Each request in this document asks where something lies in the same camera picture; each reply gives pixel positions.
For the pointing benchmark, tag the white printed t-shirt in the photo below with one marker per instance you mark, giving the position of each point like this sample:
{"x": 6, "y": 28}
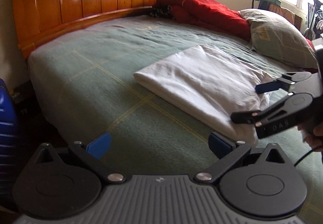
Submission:
{"x": 201, "y": 82}

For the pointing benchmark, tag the red quilt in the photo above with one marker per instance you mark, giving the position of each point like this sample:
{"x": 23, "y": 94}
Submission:
{"x": 207, "y": 10}

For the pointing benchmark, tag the grey green pillow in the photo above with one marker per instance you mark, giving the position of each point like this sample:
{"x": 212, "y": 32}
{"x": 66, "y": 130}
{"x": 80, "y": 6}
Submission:
{"x": 280, "y": 34}

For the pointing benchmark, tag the black white patterned cloth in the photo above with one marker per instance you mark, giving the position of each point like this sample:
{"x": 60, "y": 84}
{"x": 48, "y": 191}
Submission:
{"x": 161, "y": 11}

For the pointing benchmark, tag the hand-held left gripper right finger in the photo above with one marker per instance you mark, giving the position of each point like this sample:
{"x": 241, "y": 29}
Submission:
{"x": 219, "y": 147}

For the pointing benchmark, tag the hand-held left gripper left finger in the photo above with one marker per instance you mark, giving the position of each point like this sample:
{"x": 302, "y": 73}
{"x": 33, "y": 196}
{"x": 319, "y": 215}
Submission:
{"x": 99, "y": 145}

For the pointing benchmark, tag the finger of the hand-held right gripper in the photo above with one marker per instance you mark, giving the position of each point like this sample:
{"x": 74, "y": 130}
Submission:
{"x": 275, "y": 85}
{"x": 252, "y": 115}

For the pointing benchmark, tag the dark box under bed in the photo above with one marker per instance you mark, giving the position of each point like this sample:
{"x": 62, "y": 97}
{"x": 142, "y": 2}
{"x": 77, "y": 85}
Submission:
{"x": 21, "y": 95}

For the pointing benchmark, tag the blue ribbed suitcase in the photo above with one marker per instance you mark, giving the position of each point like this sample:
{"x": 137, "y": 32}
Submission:
{"x": 7, "y": 138}

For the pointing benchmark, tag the person's right hand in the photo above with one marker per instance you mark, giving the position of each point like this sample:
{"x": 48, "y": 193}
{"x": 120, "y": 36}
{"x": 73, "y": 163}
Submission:
{"x": 314, "y": 135}

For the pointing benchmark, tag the metal clothes rack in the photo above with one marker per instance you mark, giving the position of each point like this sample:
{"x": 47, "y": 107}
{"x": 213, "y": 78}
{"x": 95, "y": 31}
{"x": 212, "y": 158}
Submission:
{"x": 314, "y": 19}

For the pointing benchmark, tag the orange cloth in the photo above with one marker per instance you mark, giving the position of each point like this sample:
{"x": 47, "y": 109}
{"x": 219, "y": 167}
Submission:
{"x": 287, "y": 13}

